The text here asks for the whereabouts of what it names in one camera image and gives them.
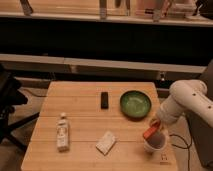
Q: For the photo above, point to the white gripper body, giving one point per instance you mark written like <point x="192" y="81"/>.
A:
<point x="155" y="121"/>

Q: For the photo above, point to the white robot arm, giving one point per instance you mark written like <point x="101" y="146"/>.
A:
<point x="184" y="95"/>

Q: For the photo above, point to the white ceramic cup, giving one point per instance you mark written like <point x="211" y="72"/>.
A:
<point x="155" y="142"/>

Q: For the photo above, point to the green ceramic bowl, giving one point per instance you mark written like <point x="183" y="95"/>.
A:
<point x="135" y="104"/>

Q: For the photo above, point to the dark cabinet at right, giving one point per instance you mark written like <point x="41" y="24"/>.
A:
<point x="200" y="131"/>

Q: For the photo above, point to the small black rectangular block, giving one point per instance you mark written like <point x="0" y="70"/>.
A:
<point x="104" y="100"/>

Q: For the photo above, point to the white plastic bottle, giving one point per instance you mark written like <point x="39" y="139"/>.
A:
<point x="62" y="133"/>

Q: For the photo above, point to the wooden shelf with clutter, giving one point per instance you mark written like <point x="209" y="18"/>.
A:
<point x="162" y="12"/>

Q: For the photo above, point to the black office chair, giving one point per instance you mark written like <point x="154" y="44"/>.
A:
<point x="9" y="97"/>

